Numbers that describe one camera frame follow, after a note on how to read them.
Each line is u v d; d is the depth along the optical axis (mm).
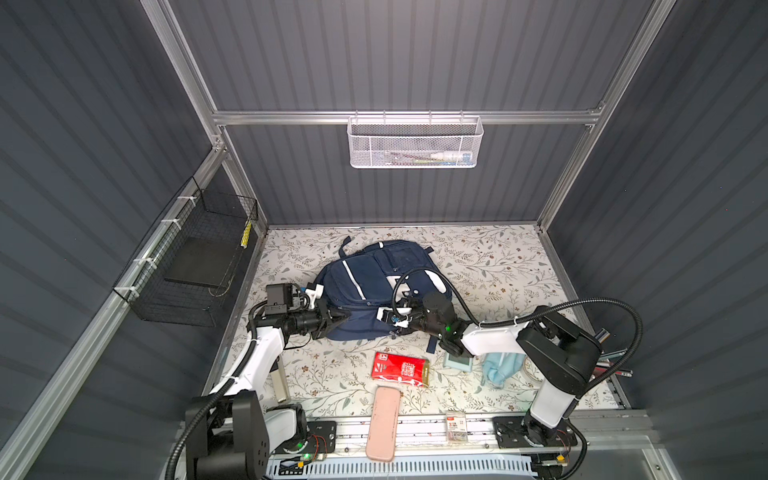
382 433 727
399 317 707
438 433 758
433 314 683
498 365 806
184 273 695
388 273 963
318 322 721
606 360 753
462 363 843
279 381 795
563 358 474
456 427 735
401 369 843
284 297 674
